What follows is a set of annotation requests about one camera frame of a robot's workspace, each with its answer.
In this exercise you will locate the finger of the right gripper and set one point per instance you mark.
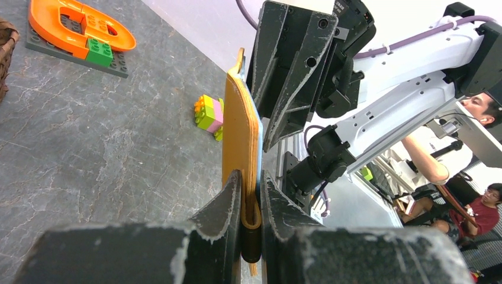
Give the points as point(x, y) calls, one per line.
point(299, 93)
point(281, 30)

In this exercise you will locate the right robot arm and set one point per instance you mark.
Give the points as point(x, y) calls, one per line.
point(404, 85)

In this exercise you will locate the person in white shirt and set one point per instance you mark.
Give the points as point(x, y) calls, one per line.
point(412, 159)

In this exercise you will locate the pink and green brick stack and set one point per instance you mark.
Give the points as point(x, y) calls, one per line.
point(209, 115)

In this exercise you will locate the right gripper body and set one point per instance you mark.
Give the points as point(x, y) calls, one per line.
point(339, 87)

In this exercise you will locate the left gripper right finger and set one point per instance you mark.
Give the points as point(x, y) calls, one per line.
point(297, 249)

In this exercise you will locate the green toy brick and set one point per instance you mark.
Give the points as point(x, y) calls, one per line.
point(99, 53)

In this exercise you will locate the person in red shirt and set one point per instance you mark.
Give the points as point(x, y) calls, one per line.
point(482, 210)

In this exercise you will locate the orange plastic ring toy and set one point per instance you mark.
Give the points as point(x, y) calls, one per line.
point(68, 25)

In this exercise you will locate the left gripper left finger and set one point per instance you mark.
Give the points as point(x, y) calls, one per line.
point(203, 249)

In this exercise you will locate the brown woven basket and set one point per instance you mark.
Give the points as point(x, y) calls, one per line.
point(9, 38)

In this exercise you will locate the yellow leather card holder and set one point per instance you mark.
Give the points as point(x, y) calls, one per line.
point(241, 129)

